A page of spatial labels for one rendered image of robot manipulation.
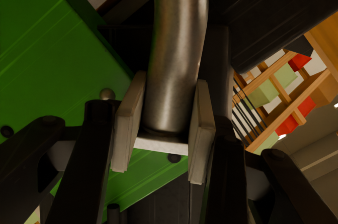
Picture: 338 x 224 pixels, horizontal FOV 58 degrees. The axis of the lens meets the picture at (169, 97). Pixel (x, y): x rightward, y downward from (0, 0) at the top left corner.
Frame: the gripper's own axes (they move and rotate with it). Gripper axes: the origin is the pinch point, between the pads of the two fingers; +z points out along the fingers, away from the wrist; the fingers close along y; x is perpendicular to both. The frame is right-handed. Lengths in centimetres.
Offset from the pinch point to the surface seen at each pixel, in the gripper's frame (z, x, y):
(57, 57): 4.2, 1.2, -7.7
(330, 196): 498, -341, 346
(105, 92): 3.9, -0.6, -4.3
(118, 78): 4.1, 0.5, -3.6
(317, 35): 74, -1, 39
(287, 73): 336, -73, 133
